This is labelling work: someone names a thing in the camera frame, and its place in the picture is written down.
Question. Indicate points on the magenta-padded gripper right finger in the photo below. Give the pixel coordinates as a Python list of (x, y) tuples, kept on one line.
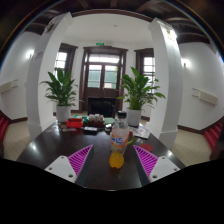
[(145, 160)]

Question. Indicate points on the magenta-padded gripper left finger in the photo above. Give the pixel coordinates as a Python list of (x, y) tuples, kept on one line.
[(80, 160)]

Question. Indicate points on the orange soda plastic bottle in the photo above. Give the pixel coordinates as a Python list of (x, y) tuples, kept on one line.
[(119, 136)]

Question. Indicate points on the printed magazine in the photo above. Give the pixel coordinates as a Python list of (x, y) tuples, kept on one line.
[(141, 132)]

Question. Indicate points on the small black box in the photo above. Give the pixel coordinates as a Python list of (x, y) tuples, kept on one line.
[(90, 130)]

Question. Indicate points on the black binoculars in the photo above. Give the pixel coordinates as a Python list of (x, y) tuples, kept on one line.
[(108, 129)]

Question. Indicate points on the green white snack packet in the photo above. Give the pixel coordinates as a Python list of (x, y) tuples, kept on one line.
[(78, 117)]

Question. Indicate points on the tray of wrapped snacks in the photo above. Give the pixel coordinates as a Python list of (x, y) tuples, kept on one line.
[(95, 119)]

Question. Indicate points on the large plant in white pot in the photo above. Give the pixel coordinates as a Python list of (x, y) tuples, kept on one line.
[(134, 116)]

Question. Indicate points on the plain green packet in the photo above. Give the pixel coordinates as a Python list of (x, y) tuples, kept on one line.
[(109, 120)]

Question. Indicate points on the small plant in white pot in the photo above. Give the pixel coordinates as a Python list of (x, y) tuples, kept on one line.
[(63, 113)]

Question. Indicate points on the black chair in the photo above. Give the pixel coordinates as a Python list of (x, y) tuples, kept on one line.
[(100, 106)]

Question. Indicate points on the red carpeted staircase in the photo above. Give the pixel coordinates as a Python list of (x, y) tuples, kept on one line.
[(215, 135), (3, 126)]

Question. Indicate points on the dark wooden glazed door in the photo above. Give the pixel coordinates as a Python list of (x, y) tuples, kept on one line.
[(103, 76)]

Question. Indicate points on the dark-framed window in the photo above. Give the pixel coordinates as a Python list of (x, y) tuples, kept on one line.
[(148, 66), (61, 61)]

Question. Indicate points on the green exit sign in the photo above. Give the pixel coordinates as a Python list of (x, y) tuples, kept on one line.
[(100, 43)]

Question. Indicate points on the pillar-mounted lamp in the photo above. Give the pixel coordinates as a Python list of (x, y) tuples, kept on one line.
[(172, 33)]

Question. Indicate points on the white wall-mounted unit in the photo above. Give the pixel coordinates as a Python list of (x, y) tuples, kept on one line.
[(8, 86), (206, 97)]

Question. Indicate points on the glowing wall lamp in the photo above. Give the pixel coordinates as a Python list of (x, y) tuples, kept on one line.
[(30, 54), (185, 62)]

